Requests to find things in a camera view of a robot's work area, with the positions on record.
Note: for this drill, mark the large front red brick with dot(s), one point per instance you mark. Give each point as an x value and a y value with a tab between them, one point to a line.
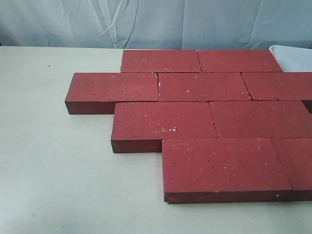
222	171

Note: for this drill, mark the wrinkled white backdrop cloth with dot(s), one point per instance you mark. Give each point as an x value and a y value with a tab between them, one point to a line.
156	24

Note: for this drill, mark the white plastic tray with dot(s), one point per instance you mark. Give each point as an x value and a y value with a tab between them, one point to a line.
292	59

